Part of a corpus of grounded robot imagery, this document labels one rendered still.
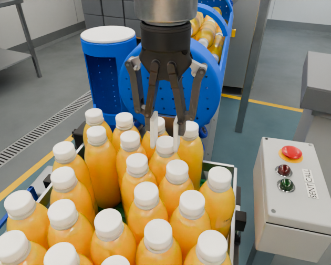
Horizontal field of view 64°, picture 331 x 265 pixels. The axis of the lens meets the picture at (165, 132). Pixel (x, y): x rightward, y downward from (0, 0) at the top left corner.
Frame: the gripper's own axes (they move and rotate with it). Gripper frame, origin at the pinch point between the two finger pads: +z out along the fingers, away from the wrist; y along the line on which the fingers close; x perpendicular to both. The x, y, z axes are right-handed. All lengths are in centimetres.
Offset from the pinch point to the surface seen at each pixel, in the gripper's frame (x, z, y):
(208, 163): -10.6, 15.7, -8.4
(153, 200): 13.7, 3.1, -1.6
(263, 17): -165, 14, -28
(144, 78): -22.9, 0.5, 11.5
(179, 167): 6.2, 2.4, -4.2
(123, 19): -373, 74, 162
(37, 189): -1.2, 27.6, 37.7
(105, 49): -76, 13, 49
